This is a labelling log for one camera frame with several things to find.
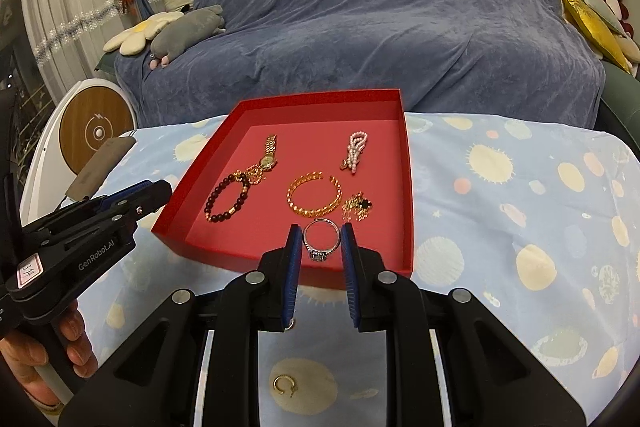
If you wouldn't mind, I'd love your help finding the gold pillow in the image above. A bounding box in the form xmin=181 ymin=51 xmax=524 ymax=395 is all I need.
xmin=557 ymin=0 xmax=634 ymax=73

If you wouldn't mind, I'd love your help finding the gold black clover bracelet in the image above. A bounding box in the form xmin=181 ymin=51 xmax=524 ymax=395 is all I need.
xmin=341 ymin=191 xmax=374 ymax=223

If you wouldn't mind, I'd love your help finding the blue covered sofa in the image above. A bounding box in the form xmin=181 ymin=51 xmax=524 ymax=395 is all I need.
xmin=114 ymin=0 xmax=606 ymax=130

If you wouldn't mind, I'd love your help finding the white round wooden-faced device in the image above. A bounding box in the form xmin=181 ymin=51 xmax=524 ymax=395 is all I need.
xmin=19 ymin=79 xmax=136 ymax=224

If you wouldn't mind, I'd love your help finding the silver ring with stone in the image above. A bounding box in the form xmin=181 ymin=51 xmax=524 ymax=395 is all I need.
xmin=303 ymin=217 xmax=344 ymax=263

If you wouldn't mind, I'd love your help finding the beige pillow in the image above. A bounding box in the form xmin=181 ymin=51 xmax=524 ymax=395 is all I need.
xmin=614 ymin=31 xmax=640 ymax=63

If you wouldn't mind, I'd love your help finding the grey plush toy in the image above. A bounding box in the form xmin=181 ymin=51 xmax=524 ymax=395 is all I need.
xmin=149 ymin=4 xmax=226 ymax=69

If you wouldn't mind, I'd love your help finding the person's left hand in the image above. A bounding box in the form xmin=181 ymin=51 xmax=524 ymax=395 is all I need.
xmin=0 ymin=301 xmax=99 ymax=410

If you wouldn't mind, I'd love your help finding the gold wrist watch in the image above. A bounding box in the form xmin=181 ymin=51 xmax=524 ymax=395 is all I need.
xmin=248 ymin=134 xmax=280 ymax=184

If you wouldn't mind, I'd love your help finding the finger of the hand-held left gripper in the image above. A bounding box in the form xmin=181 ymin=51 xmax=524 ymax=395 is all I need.
xmin=49 ymin=180 xmax=174 ymax=254
xmin=22 ymin=179 xmax=151 ymax=244

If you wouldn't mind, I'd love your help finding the red cardboard box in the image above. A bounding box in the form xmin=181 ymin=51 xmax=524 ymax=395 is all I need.
xmin=151 ymin=88 xmax=416 ymax=289

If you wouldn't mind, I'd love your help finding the grey flat pad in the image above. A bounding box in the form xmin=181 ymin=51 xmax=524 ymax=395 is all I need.
xmin=64 ymin=136 xmax=136 ymax=203

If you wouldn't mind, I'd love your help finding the white pearl bracelet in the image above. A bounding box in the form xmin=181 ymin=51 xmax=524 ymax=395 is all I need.
xmin=339 ymin=131 xmax=371 ymax=176

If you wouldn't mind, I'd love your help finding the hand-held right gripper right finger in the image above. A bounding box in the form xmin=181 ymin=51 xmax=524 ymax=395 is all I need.
xmin=340 ymin=222 xmax=588 ymax=427

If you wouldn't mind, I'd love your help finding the green sofa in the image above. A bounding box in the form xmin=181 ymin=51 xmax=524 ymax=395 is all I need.
xmin=94 ymin=0 xmax=640 ymax=138

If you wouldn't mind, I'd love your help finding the gold chain bracelet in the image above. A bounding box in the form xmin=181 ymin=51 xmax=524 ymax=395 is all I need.
xmin=286 ymin=171 xmax=344 ymax=218

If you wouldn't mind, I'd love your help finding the dark bead bracelet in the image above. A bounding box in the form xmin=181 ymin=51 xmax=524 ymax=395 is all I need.
xmin=204 ymin=171 xmax=251 ymax=224

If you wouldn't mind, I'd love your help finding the cream flower pillow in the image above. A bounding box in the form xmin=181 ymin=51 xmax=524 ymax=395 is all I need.
xmin=103 ymin=10 xmax=185 ymax=56

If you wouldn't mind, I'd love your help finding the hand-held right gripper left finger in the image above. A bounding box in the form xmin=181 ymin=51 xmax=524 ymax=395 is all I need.
xmin=57 ymin=223 xmax=304 ymax=427

